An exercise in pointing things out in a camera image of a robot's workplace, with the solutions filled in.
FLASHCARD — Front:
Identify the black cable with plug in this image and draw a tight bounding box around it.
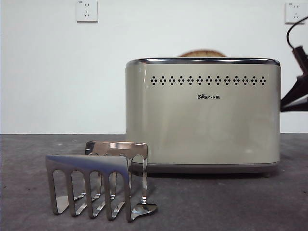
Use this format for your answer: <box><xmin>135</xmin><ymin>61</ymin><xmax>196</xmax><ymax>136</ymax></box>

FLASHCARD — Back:
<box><xmin>286</xmin><ymin>17</ymin><xmax>308</xmax><ymax>73</ymax></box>

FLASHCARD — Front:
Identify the cream steel toaster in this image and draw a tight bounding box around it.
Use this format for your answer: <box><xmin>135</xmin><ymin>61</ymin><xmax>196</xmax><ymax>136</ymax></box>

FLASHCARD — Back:
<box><xmin>125</xmin><ymin>57</ymin><xmax>282</xmax><ymax>179</ymax></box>

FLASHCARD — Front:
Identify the white wall socket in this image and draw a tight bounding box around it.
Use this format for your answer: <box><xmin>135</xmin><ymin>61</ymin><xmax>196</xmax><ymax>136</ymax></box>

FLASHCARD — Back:
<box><xmin>76</xmin><ymin>0</ymin><xmax>99</xmax><ymax>24</ymax></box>
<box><xmin>284</xmin><ymin>2</ymin><xmax>307</xmax><ymax>25</ymax></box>

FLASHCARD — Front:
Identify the shiny steel toast rack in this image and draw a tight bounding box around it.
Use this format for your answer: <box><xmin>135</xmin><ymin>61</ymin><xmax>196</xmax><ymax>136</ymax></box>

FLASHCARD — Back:
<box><xmin>45</xmin><ymin>141</ymin><xmax>158</xmax><ymax>222</ymax></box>

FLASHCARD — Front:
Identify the toasted bread slice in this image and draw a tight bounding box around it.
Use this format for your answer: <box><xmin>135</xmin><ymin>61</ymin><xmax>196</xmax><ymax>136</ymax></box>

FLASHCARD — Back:
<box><xmin>179</xmin><ymin>50</ymin><xmax>227</xmax><ymax>58</ymax></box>

